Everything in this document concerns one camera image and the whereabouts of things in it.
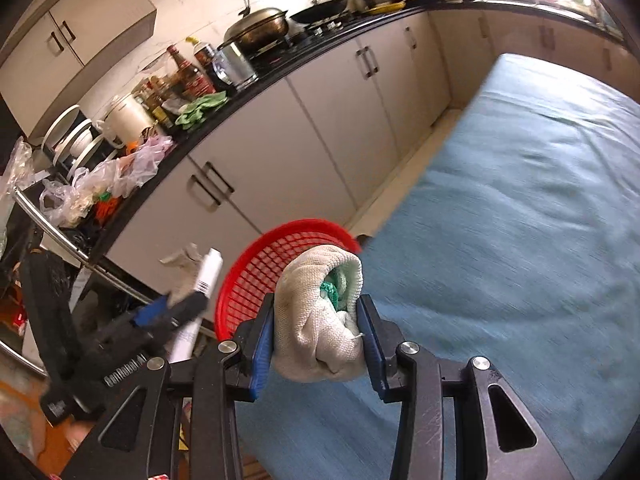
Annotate gas stove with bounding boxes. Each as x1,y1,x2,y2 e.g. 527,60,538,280
245,12,362,62

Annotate black kitchen countertop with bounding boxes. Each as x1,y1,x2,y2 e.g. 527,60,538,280
90,0,626,261

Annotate metal rail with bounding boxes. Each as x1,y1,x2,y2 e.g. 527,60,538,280
12,185,157,311

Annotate grey cloth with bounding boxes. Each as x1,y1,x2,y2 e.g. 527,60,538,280
159,242,203,306

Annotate pile of clear plastic bags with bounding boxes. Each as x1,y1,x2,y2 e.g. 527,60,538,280
42,135,176,227

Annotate red label sauce bottle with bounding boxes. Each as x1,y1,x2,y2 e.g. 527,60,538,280
167,45,202,102

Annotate white plastic jug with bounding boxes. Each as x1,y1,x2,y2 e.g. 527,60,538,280
97,94,158,149

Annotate red plastic mesh basket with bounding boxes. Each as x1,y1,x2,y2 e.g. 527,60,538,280
214,218,362,343

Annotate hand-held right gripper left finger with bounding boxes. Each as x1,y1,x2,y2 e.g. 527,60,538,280
62,294,276,480

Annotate orange plastic items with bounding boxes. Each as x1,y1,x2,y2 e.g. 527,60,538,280
94,192,124,224

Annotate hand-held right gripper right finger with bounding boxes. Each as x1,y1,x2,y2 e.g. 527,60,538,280
357,294,576,480

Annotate stainless steel pot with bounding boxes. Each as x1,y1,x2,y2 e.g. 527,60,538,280
212,40,259,91

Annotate steel wok with lid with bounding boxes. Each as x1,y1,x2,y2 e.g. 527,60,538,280
222,0,291,53

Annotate beige cloth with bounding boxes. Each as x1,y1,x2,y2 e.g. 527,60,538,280
272,245,368,383

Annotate grey upper kitchen cabinet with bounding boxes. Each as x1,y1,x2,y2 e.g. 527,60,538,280
0,0,157,142

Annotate black frying pan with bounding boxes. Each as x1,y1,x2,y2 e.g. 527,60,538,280
290,0,366,25

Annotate white tube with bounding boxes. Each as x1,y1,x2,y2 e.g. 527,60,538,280
167,247,223,363

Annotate dark sauce bottle yellow cap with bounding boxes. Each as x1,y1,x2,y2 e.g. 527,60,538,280
192,37,222,96

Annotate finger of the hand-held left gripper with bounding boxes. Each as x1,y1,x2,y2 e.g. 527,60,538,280
167,290,210,324
127,296,171,332

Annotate group of spice bottles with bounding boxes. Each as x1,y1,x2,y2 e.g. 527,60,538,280
132,75,177,132

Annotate green cloth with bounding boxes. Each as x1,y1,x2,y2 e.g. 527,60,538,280
175,91,230,128

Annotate blue tablecloth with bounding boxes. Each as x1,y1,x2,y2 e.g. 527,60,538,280
235,52,640,480

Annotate white plates in dish rack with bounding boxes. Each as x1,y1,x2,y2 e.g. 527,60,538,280
42,105,102,171

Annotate grey lower kitchen cabinets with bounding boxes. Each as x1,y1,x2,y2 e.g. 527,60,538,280
102,7,631,321

